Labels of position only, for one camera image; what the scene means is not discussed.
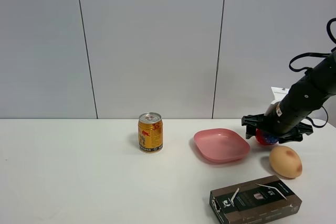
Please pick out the pink square plastic plate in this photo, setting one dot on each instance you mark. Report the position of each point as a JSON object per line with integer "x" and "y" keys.
{"x": 220, "y": 145}

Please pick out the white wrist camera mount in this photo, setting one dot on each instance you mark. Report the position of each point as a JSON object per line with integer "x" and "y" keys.
{"x": 279, "y": 94}

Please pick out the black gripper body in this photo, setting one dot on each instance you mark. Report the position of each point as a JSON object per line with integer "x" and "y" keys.
{"x": 281, "y": 117}

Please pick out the brown coffee capsule box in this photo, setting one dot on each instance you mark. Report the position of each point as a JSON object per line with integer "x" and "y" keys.
{"x": 256, "y": 201}

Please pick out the multicolour bumpy toy ball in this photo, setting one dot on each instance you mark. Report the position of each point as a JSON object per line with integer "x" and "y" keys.
{"x": 263, "y": 138}

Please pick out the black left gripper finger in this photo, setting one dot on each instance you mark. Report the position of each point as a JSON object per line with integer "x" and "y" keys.
{"x": 296, "y": 133}

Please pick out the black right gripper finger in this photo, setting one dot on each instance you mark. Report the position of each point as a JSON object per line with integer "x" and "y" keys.
{"x": 252, "y": 124}

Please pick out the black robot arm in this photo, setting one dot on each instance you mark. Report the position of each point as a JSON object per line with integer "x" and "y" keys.
{"x": 316, "y": 86}

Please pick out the gold energy drink can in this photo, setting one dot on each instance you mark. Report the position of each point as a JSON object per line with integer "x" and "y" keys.
{"x": 150, "y": 132}

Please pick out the tan egg-shaped bread roll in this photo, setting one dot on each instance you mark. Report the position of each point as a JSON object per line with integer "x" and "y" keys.
{"x": 285, "y": 162}

